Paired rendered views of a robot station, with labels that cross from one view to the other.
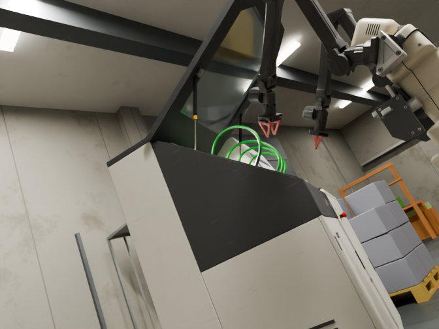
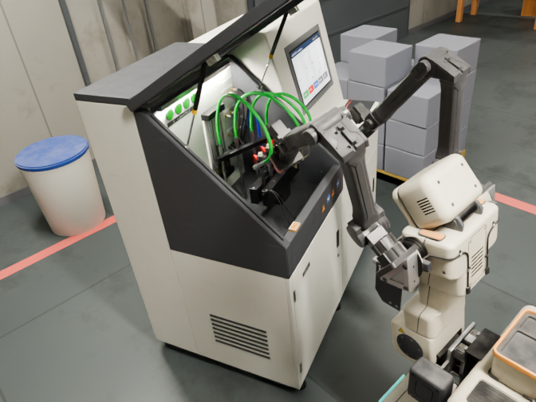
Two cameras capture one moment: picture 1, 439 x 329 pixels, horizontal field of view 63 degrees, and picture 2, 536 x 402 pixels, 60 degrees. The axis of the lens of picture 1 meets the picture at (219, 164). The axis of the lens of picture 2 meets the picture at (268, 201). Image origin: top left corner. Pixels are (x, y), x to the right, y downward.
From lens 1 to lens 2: 1.49 m
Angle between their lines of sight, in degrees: 53
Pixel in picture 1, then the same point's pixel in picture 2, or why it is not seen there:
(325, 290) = (267, 317)
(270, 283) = (227, 289)
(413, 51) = (435, 269)
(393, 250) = (419, 146)
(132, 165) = (107, 119)
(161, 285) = (132, 236)
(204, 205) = (184, 207)
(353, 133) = not seen: outside the picture
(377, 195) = not seen: hidden behind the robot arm
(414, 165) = not seen: outside the picture
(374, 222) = (419, 112)
